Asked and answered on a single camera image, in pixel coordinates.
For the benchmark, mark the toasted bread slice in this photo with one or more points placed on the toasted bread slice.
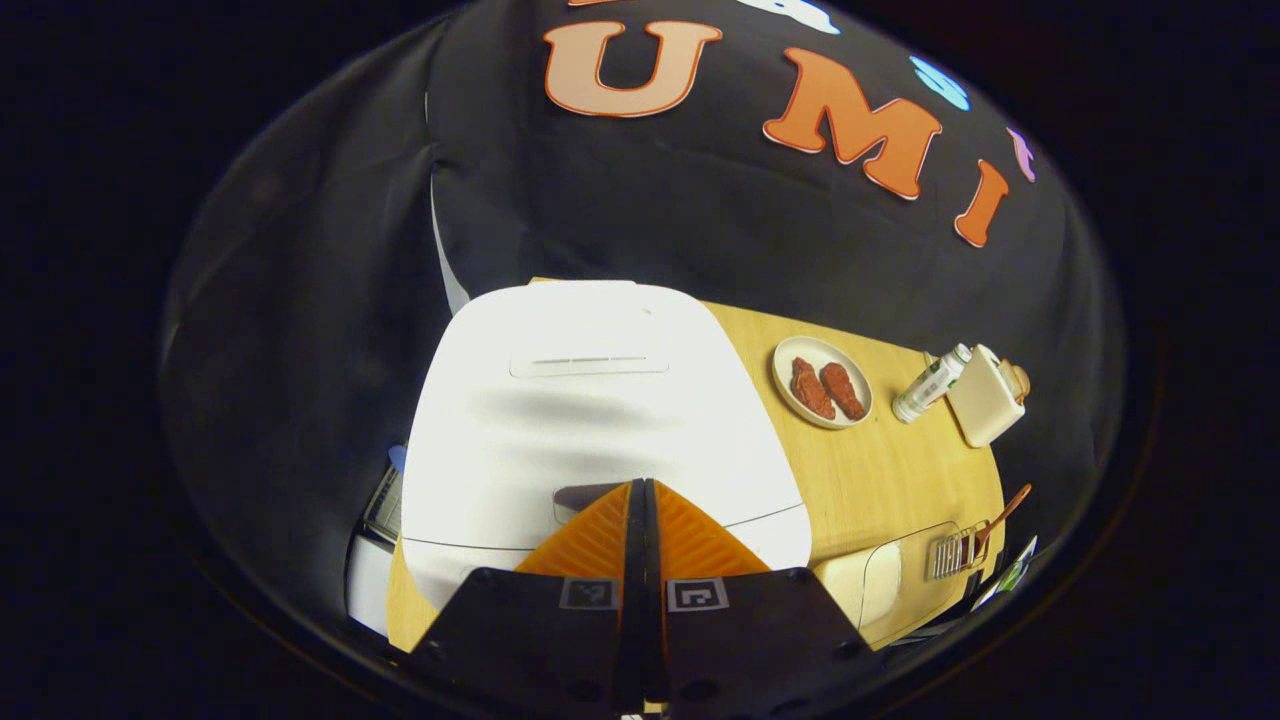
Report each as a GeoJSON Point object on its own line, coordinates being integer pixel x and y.
{"type": "Point", "coordinates": [1018, 380]}

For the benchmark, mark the brown wooden spoon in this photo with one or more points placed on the brown wooden spoon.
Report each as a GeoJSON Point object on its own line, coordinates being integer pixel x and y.
{"type": "Point", "coordinates": [1005, 510]}

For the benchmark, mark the black backdrop cloth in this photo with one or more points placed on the black backdrop cloth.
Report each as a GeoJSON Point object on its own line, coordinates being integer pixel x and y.
{"type": "Point", "coordinates": [700, 220]}

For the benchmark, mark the white box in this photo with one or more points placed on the white box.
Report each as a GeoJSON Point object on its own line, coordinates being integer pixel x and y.
{"type": "Point", "coordinates": [370, 590]}

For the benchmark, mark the white drink bottle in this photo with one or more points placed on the white drink bottle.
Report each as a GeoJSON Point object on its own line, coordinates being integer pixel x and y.
{"type": "Point", "coordinates": [925, 388]}

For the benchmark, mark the grey ribbed panel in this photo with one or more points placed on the grey ribbed panel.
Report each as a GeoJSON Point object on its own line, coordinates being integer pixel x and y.
{"type": "Point", "coordinates": [385, 500]}

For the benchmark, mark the white oval plate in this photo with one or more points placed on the white oval plate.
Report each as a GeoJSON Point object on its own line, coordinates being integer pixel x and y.
{"type": "Point", "coordinates": [800, 350]}

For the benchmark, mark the cream plastic container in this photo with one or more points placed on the cream plastic container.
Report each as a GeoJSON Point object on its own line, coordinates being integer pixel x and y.
{"type": "Point", "coordinates": [840, 585]}

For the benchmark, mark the brown meat piece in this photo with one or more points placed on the brown meat piece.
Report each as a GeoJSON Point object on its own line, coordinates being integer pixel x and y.
{"type": "Point", "coordinates": [843, 390]}
{"type": "Point", "coordinates": [812, 388]}

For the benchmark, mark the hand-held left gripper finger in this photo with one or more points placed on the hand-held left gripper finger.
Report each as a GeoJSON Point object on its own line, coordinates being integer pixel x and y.
{"type": "Point", "coordinates": [652, 600]}
{"type": "Point", "coordinates": [635, 600]}

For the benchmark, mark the green printed card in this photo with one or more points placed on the green printed card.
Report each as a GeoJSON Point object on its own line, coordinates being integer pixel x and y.
{"type": "Point", "coordinates": [1015, 572]}

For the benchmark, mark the white toaster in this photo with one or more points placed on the white toaster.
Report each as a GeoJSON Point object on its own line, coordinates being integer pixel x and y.
{"type": "Point", "coordinates": [985, 400]}

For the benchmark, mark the white rice cooker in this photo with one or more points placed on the white rice cooker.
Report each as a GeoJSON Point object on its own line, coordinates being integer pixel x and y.
{"type": "Point", "coordinates": [580, 420]}

